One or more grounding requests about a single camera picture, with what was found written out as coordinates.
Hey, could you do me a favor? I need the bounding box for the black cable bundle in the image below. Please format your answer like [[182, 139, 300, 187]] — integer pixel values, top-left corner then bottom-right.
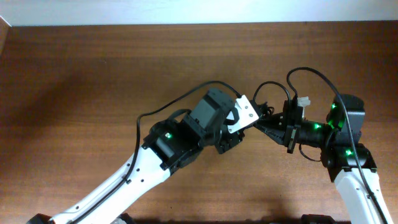
[[252, 81, 293, 121]]

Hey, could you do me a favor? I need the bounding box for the black left camera cable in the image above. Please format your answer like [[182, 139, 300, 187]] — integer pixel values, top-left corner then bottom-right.
[[70, 80, 243, 224]]

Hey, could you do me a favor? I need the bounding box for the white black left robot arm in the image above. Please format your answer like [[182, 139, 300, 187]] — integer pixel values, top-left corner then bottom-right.
[[28, 88, 259, 224]]

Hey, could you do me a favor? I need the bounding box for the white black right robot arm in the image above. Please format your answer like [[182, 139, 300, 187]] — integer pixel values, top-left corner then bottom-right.
[[254, 95, 392, 223]]

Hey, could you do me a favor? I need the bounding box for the black camera cable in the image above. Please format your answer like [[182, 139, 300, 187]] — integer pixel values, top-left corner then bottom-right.
[[70, 80, 243, 224], [285, 67, 389, 224]]

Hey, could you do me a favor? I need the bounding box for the black right camera cable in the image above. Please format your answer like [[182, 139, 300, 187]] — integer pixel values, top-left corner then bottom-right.
[[285, 67, 389, 224]]

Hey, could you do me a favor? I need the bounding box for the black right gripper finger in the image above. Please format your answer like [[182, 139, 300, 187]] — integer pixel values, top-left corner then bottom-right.
[[254, 123, 285, 145], [257, 113, 285, 126]]

